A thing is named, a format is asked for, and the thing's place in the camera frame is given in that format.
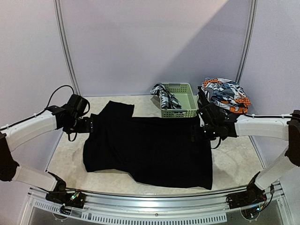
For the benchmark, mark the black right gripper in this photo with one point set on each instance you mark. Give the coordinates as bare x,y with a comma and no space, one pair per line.
194,133

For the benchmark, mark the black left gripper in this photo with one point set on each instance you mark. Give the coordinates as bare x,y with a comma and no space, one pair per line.
88,127

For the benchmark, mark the black t-shirt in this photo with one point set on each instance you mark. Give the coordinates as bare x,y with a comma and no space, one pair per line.
171,153

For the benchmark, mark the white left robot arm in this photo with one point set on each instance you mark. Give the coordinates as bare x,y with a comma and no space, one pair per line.
13,136

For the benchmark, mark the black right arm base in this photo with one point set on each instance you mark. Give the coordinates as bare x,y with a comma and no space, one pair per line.
252,195

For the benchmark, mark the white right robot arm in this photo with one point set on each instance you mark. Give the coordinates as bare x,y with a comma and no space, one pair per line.
275,137

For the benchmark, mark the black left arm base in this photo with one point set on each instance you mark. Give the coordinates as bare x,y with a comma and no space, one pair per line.
60,194

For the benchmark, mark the dark folded clothes stack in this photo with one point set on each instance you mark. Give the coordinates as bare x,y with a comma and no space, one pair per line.
203,101

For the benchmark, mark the pale green plastic laundry basket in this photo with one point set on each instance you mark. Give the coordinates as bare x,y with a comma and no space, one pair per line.
184,94

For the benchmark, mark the orange blue patterned folded garment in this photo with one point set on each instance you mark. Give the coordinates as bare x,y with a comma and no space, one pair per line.
226,94

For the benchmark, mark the black white patterned garment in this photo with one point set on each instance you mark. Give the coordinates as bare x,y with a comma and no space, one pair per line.
167,99

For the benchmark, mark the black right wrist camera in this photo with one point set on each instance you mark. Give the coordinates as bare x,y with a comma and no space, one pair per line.
212,115

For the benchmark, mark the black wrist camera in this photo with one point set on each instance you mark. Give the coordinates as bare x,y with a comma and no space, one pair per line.
78,106
212,115

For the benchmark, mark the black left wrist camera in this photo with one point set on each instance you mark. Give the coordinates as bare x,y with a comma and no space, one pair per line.
78,106

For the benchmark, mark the left corner wall post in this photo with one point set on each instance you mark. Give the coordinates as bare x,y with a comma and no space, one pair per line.
65,47

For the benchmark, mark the corner wall post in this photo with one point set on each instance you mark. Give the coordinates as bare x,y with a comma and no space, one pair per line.
65,47
247,39

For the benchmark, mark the right corner wall post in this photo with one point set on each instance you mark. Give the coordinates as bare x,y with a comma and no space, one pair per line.
247,39

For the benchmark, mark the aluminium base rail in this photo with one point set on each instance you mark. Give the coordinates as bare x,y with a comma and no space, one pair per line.
209,208

